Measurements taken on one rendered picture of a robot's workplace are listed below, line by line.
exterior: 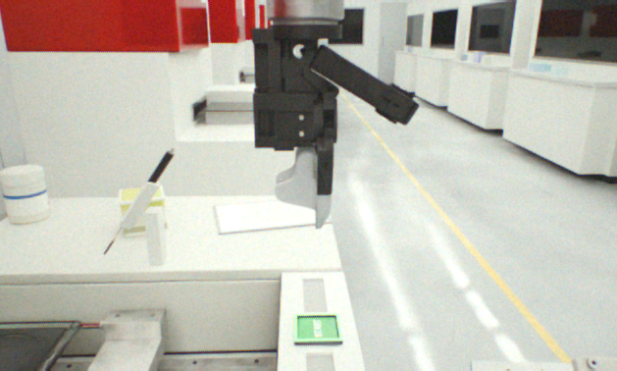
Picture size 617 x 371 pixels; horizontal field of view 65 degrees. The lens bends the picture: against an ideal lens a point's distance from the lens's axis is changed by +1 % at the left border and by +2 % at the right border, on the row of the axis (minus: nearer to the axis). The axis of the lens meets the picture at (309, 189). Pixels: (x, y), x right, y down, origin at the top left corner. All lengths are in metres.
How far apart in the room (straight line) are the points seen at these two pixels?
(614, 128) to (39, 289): 4.71
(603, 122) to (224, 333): 4.49
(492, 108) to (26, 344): 6.52
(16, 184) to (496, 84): 6.34
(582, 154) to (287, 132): 4.59
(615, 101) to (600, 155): 0.48
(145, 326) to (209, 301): 0.10
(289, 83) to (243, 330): 0.43
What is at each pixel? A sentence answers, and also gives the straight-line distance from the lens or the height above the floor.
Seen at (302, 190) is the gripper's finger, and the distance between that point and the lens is 0.49.
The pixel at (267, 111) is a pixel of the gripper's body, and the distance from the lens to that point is 0.47.
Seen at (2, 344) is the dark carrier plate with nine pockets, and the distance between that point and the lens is 0.80.
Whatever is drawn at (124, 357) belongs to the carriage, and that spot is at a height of 0.88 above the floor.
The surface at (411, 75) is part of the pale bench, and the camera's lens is 11.06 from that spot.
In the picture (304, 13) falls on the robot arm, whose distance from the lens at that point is 0.45.
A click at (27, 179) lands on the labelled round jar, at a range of 1.00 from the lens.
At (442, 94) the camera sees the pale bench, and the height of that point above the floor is 0.28.
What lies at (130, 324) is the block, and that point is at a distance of 0.75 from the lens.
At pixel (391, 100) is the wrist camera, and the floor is 1.24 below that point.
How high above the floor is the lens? 1.30
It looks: 18 degrees down
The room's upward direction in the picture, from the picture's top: straight up
